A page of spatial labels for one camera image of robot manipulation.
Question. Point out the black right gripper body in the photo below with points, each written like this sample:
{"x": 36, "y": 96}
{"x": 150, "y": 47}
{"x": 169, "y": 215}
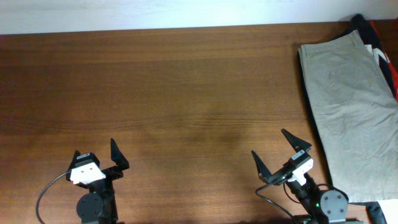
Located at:
{"x": 280, "y": 176}

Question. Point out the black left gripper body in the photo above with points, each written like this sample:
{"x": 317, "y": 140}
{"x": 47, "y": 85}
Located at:
{"x": 112, "y": 173}

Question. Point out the khaki shorts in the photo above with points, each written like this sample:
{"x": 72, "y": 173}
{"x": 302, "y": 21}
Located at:
{"x": 356, "y": 116}

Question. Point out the black red printed t-shirt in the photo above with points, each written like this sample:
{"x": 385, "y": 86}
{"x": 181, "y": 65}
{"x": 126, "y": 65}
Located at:
{"x": 371, "y": 40}

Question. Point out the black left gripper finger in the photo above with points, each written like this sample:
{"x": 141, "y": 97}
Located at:
{"x": 72, "y": 164}
{"x": 117, "y": 157}

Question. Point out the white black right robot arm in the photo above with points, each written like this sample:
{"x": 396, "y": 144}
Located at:
{"x": 322, "y": 206}

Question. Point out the white cloth corner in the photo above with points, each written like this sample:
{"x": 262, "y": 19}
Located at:
{"x": 390, "y": 210}

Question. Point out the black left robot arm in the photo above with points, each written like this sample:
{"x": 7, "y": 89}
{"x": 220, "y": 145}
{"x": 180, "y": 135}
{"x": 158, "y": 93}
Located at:
{"x": 99, "y": 204}

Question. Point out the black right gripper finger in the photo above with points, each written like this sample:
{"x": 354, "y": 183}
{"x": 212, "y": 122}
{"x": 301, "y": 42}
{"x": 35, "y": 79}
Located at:
{"x": 296, "y": 143}
{"x": 263, "y": 172}

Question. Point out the dark navy shorts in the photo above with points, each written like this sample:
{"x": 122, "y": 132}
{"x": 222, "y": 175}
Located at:
{"x": 373, "y": 209}

